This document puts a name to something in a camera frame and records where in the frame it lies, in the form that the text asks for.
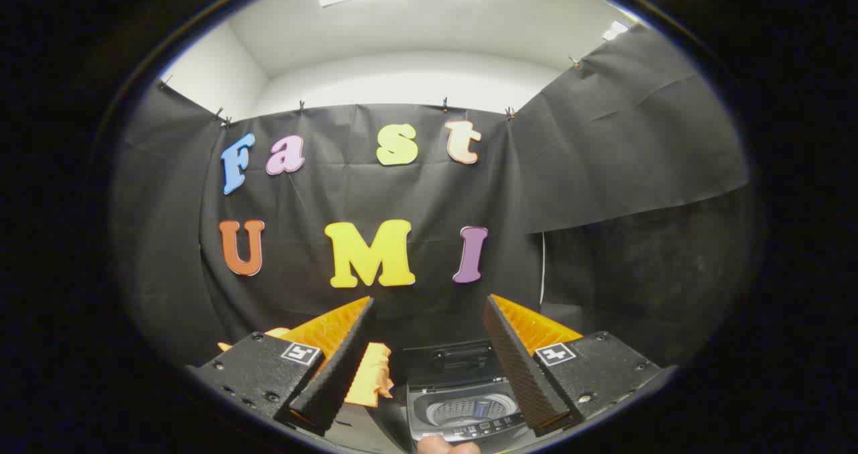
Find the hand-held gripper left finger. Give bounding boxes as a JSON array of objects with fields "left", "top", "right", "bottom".
[{"left": 188, "top": 296, "right": 376, "bottom": 435}]

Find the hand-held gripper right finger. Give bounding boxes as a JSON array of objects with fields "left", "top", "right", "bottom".
[{"left": 483, "top": 294, "right": 664, "bottom": 438}]

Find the orange polo shirt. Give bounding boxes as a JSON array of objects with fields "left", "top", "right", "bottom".
[{"left": 218, "top": 328, "right": 395, "bottom": 408}]

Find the glass washing machine lid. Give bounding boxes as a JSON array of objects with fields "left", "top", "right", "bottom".
[{"left": 401, "top": 339, "right": 502, "bottom": 389}]

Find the grey washing machine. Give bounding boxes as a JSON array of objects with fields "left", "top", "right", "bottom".
[{"left": 404, "top": 374, "right": 532, "bottom": 445}]

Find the black backdrop cloth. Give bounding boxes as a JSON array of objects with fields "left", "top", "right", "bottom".
[{"left": 111, "top": 25, "right": 751, "bottom": 374}]

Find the row of small cloth clips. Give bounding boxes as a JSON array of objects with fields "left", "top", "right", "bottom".
[{"left": 158, "top": 55, "right": 584, "bottom": 127}]

